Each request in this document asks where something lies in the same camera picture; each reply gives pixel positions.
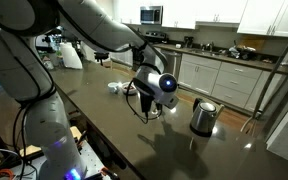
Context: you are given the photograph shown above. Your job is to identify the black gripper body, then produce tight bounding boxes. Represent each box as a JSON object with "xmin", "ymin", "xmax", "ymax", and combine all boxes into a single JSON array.
[{"xmin": 138, "ymin": 91, "xmax": 154, "ymax": 114}]

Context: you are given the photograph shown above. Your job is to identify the white ceramic bowl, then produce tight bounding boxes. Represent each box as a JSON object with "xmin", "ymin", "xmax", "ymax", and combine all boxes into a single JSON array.
[{"xmin": 121, "ymin": 81, "xmax": 139, "ymax": 97}]

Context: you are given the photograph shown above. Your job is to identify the white ceramic mug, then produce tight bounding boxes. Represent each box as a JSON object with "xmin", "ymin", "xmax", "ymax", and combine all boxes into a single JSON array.
[{"xmin": 107, "ymin": 81, "xmax": 122, "ymax": 95}]

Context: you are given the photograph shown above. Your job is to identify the stainless steel dishwasher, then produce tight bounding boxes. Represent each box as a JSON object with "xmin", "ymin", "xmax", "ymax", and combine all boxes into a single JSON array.
[{"xmin": 163, "ymin": 49, "xmax": 183, "ymax": 83}]

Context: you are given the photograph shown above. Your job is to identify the stainless steel electric kettle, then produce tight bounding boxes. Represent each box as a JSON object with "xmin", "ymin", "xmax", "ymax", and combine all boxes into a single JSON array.
[{"xmin": 189, "ymin": 97, "xmax": 220, "ymax": 138}]

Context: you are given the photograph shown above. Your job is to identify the black office chair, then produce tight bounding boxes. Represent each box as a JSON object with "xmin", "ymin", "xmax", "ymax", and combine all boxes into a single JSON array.
[{"xmin": 93, "ymin": 51, "xmax": 111, "ymax": 67}]

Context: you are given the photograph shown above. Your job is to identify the black kitchen stove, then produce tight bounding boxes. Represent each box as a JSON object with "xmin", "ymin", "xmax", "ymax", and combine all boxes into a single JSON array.
[{"xmin": 143, "ymin": 30, "xmax": 169, "ymax": 46}]

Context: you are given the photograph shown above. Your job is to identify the black coffee maker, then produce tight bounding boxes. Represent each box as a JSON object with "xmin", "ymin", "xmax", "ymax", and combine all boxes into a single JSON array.
[{"xmin": 183, "ymin": 35, "xmax": 195, "ymax": 49}]

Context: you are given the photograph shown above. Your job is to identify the white drawer base cabinets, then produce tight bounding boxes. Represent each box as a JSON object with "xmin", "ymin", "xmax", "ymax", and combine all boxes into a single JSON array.
[{"xmin": 177, "ymin": 53, "xmax": 286, "ymax": 113}]

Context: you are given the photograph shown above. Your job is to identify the light wooden board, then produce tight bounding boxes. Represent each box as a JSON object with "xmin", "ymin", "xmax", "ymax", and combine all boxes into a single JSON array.
[{"xmin": 18, "ymin": 125, "xmax": 84, "ymax": 158}]

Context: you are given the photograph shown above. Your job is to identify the chrome sink faucet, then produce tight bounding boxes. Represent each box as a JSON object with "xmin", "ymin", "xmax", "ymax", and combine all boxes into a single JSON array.
[{"xmin": 204, "ymin": 41, "xmax": 216, "ymax": 53}]

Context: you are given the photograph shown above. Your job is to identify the stainless steel microwave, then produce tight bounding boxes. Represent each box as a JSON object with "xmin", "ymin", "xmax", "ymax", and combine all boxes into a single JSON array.
[{"xmin": 139, "ymin": 5, "xmax": 164, "ymax": 26}]

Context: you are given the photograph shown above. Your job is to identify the pile of dishes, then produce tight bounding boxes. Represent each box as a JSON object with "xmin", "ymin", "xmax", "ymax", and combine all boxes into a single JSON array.
[{"xmin": 228, "ymin": 44, "xmax": 257, "ymax": 61}]

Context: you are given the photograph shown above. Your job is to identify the brown cutting board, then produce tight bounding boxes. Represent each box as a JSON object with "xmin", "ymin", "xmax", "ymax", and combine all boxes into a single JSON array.
[{"xmin": 239, "ymin": 34, "xmax": 267, "ymax": 52}]

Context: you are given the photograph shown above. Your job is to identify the dark metal stand pole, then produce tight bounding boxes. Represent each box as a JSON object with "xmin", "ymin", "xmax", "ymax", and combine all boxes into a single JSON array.
[{"xmin": 251, "ymin": 19, "xmax": 288, "ymax": 118}]

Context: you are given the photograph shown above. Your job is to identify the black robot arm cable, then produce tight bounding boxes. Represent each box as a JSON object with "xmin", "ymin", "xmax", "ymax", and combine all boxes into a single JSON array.
[{"xmin": 125, "ymin": 77, "xmax": 164, "ymax": 125}]

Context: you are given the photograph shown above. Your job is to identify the robot mounting base plate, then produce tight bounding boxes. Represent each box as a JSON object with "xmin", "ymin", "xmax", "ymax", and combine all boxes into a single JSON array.
[{"xmin": 12, "ymin": 143, "xmax": 106, "ymax": 180}]

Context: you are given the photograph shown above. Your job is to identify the white wall cabinets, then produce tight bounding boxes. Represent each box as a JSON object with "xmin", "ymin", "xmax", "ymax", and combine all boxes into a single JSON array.
[{"xmin": 113, "ymin": 0, "xmax": 288, "ymax": 39}]

